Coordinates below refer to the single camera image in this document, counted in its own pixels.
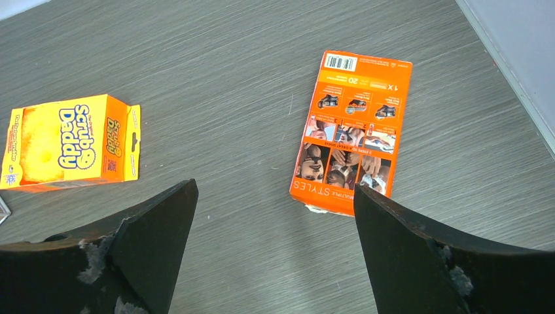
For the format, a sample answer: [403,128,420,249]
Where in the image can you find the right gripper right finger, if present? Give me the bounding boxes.
[353,185,554,313]

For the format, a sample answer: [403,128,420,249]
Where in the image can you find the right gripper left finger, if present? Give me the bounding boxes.
[1,179,198,313]

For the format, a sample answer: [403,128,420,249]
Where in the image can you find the orange sponge box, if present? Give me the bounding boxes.
[1,94,141,192]

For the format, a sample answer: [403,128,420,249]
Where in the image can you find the orange photo printed package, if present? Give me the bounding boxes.
[289,50,413,216]

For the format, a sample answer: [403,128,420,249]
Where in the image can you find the white wire wooden shelf rack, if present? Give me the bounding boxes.
[0,197,12,224]

